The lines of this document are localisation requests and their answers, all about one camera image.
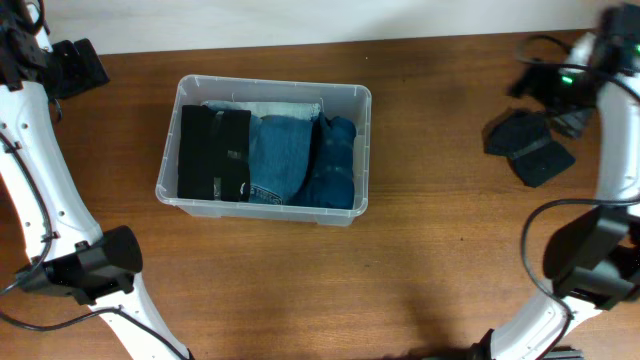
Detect dark blue jeans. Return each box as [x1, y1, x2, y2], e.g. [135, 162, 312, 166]
[249, 115, 313, 205]

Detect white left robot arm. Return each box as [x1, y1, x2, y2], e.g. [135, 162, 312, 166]
[1, 0, 192, 359]

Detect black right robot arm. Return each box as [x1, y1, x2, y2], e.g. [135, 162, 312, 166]
[466, 3, 639, 359]

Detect light blue jeans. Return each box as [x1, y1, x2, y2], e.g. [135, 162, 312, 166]
[202, 100, 322, 121]

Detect teal garment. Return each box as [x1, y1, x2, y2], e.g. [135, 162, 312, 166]
[289, 112, 357, 210]

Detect clear plastic storage box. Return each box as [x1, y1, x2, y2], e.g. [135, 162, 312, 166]
[155, 74, 373, 227]

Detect small black garment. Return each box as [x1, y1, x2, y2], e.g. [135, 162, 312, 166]
[482, 109, 576, 188]

